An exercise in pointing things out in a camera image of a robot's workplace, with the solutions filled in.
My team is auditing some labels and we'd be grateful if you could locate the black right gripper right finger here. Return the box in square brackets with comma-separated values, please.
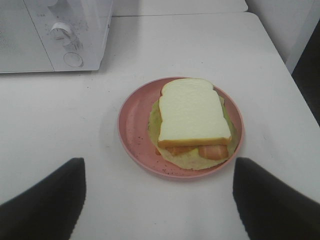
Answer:
[232, 157, 320, 240]

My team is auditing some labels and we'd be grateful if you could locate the round door release button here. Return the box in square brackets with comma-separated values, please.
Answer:
[63, 52, 84, 68]

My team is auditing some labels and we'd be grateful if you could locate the white lower timer knob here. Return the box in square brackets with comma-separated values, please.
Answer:
[50, 22, 77, 46]

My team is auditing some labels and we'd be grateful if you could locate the white bread sandwich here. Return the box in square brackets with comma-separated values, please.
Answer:
[148, 78, 238, 170]

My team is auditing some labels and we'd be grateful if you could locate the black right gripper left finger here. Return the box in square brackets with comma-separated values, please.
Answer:
[0, 157, 86, 240]

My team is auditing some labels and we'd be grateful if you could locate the pink speckled plate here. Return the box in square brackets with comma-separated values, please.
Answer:
[117, 77, 245, 180]

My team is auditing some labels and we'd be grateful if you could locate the white microwave door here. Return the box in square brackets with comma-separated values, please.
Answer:
[0, 0, 53, 73]

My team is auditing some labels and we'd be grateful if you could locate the white microwave oven body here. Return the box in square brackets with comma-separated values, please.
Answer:
[0, 0, 113, 74]

